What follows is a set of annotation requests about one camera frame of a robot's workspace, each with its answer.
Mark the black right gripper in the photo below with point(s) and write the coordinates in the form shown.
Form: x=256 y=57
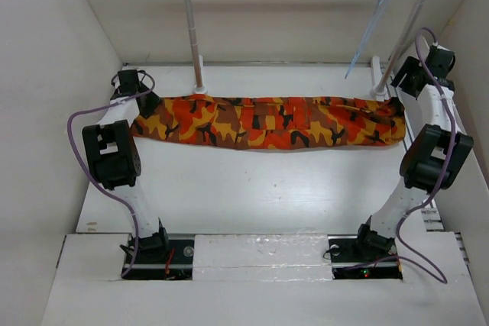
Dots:
x=410 y=65

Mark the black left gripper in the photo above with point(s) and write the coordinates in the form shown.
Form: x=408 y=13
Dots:
x=153 y=102

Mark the orange camouflage trousers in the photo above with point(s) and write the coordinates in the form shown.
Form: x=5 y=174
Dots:
x=285 y=123

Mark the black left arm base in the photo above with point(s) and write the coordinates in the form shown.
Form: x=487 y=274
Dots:
x=174 y=264

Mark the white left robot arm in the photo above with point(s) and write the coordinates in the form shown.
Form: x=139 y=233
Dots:
x=114 y=162

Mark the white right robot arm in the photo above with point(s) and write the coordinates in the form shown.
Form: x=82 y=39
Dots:
x=434 y=158

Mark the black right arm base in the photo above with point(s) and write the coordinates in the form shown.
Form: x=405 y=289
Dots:
x=353 y=261

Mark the aluminium side rail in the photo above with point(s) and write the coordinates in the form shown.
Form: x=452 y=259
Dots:
x=413 y=113

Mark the blue wire hanger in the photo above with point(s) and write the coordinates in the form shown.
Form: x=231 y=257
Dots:
x=379 y=9

